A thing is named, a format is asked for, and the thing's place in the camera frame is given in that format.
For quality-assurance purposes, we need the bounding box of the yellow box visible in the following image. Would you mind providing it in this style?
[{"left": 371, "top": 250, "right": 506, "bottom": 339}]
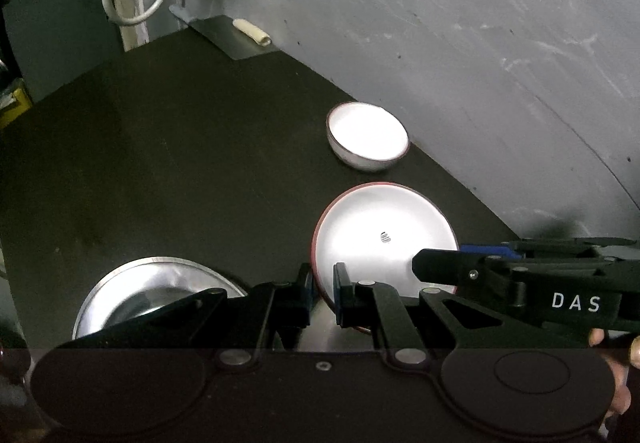
[{"left": 0, "top": 87, "right": 34, "bottom": 130}]

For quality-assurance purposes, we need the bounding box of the dark cabinet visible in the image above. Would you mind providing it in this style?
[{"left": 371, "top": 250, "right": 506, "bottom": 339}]
[{"left": 2, "top": 0, "right": 126, "bottom": 102}]

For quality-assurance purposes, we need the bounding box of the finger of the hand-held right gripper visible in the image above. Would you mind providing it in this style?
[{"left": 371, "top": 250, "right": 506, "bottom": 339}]
[
  {"left": 412, "top": 248, "right": 526, "bottom": 310},
  {"left": 460, "top": 237, "right": 639, "bottom": 260}
]

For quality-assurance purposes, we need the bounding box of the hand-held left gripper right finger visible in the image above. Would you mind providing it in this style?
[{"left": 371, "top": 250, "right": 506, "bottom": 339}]
[{"left": 334, "top": 263, "right": 561, "bottom": 369}]

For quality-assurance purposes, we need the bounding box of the white ceramic bowl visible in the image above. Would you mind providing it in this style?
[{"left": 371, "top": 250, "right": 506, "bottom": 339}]
[
  {"left": 326, "top": 102, "right": 410, "bottom": 174},
  {"left": 311, "top": 182, "right": 460, "bottom": 336}
]

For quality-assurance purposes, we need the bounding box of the stainless steel plate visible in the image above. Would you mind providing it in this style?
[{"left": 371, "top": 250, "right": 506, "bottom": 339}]
[{"left": 72, "top": 256, "right": 249, "bottom": 341}]

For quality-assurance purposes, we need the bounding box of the grey metal dustpan plate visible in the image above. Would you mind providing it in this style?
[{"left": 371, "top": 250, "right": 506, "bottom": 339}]
[{"left": 169, "top": 4, "right": 277, "bottom": 60}]

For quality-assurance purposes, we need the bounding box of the person's right hand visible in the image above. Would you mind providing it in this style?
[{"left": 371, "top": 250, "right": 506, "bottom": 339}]
[{"left": 589, "top": 328, "right": 640, "bottom": 429}]

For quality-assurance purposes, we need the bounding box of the cream paper roll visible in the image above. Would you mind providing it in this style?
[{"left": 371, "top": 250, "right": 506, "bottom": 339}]
[{"left": 233, "top": 19, "right": 272, "bottom": 47}]

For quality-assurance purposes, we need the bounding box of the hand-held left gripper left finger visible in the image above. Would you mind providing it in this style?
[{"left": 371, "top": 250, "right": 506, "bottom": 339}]
[{"left": 60, "top": 263, "right": 316, "bottom": 369}]

